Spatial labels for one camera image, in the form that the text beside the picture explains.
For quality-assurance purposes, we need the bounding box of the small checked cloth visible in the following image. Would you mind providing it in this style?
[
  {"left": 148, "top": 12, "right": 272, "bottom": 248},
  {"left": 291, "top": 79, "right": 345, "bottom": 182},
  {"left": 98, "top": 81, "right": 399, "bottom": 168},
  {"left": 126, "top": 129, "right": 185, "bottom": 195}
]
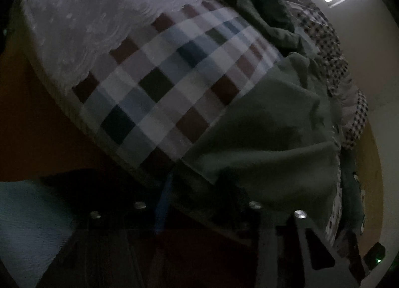
[{"left": 215, "top": 0, "right": 370, "bottom": 151}]

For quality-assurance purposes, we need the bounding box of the brown wooden bed side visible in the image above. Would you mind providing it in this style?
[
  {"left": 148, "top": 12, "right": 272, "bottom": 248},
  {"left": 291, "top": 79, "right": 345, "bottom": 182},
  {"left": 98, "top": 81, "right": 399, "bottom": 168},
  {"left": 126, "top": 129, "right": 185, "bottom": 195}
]
[{"left": 0, "top": 33, "right": 138, "bottom": 183}]

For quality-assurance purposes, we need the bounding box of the white dotted lace cloth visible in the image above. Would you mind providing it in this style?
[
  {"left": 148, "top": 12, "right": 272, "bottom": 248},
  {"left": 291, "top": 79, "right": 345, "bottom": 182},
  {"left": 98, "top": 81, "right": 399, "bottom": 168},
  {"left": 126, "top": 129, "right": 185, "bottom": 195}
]
[{"left": 19, "top": 0, "right": 231, "bottom": 111}]

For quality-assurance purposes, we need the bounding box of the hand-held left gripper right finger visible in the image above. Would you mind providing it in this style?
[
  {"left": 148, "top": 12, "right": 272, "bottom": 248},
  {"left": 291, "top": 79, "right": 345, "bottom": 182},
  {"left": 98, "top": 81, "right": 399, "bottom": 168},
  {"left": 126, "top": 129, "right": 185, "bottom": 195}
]
[{"left": 222, "top": 174, "right": 364, "bottom": 288}]

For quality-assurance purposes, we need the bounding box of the teal printed cloth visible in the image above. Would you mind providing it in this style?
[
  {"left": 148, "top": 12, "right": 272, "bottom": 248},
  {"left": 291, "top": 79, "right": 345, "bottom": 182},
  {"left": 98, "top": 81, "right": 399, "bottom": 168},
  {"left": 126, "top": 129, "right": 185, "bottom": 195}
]
[{"left": 340, "top": 151, "right": 368, "bottom": 245}]

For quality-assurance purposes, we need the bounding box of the light green garment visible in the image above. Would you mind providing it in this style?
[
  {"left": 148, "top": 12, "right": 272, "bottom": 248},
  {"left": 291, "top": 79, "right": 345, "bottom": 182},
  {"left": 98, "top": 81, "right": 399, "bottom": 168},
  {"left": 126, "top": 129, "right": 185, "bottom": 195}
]
[{"left": 175, "top": 51, "right": 343, "bottom": 239}]

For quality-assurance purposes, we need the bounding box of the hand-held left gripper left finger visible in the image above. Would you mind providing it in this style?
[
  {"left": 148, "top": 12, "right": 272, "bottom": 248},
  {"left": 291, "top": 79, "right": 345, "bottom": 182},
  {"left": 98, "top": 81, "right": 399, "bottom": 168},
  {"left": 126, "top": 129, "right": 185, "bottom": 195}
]
[{"left": 47, "top": 173, "right": 175, "bottom": 288}]

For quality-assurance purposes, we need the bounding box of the yellow wooden bed board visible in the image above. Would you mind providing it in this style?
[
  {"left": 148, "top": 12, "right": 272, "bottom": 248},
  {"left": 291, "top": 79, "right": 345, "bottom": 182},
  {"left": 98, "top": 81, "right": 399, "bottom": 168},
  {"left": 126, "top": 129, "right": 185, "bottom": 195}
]
[{"left": 355, "top": 120, "right": 387, "bottom": 245}]

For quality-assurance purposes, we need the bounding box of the large checkered bed sheet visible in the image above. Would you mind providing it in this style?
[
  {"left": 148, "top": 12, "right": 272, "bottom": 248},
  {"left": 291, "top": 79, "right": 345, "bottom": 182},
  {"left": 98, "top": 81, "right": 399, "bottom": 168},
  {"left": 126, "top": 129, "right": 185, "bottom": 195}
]
[{"left": 72, "top": 0, "right": 284, "bottom": 176}]

